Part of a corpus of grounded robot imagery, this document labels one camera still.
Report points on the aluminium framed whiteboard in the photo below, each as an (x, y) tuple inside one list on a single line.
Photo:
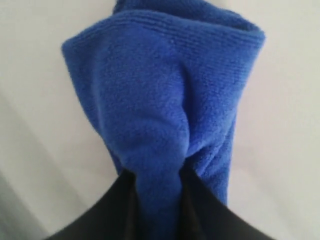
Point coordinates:
[(59, 166)]

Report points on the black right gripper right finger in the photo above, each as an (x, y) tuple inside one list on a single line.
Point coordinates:
[(203, 217)]

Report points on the blue microfibre cloth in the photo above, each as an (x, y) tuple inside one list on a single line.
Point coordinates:
[(160, 81)]

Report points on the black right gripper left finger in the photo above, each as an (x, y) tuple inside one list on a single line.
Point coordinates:
[(114, 217)]

